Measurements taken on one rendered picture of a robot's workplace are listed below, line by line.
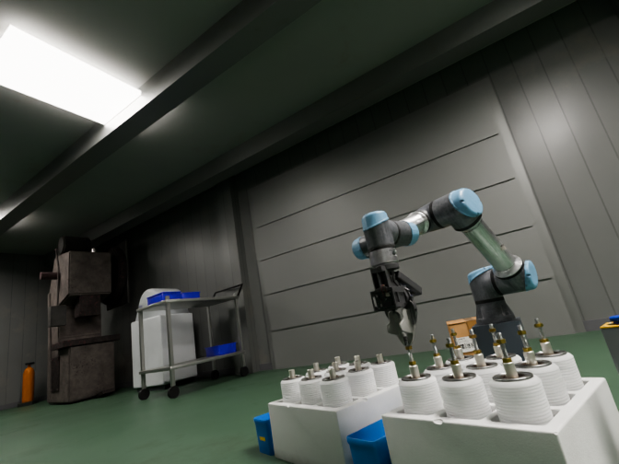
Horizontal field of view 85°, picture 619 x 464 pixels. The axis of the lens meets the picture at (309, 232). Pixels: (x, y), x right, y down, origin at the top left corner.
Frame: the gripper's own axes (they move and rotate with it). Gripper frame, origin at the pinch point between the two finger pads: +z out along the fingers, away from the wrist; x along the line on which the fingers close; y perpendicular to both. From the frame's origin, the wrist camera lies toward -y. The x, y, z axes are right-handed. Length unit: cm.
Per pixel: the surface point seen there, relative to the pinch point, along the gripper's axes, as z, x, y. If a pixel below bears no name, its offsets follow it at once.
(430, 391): 12.2, 4.3, 2.7
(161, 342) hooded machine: -21, -405, -86
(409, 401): 13.9, -0.4, 5.4
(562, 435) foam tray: 17.5, 30.8, 8.9
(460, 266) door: -36, -76, -238
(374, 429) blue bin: 24.1, -20.2, -2.9
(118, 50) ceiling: -239, -181, 16
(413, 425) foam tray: 18.1, 1.1, 8.5
